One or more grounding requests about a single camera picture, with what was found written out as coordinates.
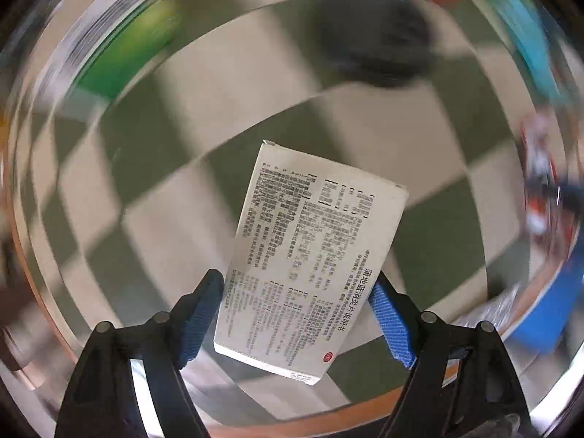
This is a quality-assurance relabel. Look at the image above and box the white green medicine box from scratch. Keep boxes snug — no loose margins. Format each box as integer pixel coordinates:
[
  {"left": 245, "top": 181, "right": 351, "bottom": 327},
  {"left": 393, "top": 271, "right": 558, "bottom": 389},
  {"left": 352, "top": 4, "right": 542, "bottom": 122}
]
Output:
[{"left": 50, "top": 0, "right": 180, "bottom": 101}]

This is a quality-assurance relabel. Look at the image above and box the blue green snack bag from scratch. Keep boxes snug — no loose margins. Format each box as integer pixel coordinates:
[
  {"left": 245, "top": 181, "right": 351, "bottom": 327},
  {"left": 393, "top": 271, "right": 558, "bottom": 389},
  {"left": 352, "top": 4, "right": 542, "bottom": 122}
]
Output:
[{"left": 487, "top": 0, "right": 565, "bottom": 105}]

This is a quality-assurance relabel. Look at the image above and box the blue stool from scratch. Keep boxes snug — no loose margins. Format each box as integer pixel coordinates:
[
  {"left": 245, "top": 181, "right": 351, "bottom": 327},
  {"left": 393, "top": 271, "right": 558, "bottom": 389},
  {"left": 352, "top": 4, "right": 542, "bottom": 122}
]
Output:
[{"left": 511, "top": 242, "right": 583, "bottom": 353}]

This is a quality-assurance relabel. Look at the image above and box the white printed medicine leaflet box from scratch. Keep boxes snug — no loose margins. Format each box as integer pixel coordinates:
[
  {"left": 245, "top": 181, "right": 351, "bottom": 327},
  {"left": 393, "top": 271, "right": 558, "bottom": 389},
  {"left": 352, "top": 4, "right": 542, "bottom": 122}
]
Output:
[{"left": 214, "top": 141, "right": 408, "bottom": 385}]

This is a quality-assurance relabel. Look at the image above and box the green white checkered mat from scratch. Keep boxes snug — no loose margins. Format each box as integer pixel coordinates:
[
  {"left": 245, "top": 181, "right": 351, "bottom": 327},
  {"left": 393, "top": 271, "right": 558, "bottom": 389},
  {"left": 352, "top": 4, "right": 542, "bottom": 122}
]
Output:
[{"left": 8, "top": 0, "right": 571, "bottom": 434}]

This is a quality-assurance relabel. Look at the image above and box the black plastic cup lid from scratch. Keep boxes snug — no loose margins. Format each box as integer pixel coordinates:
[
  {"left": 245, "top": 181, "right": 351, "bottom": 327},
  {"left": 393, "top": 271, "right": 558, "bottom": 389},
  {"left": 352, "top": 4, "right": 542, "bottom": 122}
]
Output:
[{"left": 314, "top": 0, "right": 435, "bottom": 88}]

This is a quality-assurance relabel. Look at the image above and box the red white snack wrapper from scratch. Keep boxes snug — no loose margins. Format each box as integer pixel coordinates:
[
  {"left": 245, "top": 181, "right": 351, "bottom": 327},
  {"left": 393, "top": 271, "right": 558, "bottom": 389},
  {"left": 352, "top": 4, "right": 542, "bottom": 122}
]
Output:
[{"left": 520, "top": 113, "right": 574, "bottom": 251}]

